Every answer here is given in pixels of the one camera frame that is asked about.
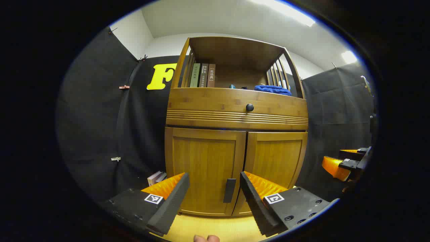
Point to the wooden cabinet drawer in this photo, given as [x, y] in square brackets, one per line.
[208, 104]

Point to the copper cloth clip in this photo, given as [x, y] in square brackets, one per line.
[124, 87]

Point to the green book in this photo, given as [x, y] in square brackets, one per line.
[195, 75]

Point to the wooden double-door shoe cabinet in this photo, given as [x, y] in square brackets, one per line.
[235, 114]

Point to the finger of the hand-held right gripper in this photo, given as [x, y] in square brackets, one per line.
[332, 166]
[352, 154]

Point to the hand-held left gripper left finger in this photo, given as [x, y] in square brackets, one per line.
[173, 201]

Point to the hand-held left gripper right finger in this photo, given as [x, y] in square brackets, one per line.
[255, 205]

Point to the wooden cabinet door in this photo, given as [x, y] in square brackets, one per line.
[275, 158]
[205, 161]

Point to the reddish brown book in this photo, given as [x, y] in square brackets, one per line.
[211, 75]

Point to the blue towel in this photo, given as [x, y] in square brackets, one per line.
[272, 90]

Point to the dark brown book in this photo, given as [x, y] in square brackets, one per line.
[203, 75]

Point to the ceiling light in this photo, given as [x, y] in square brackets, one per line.
[348, 57]

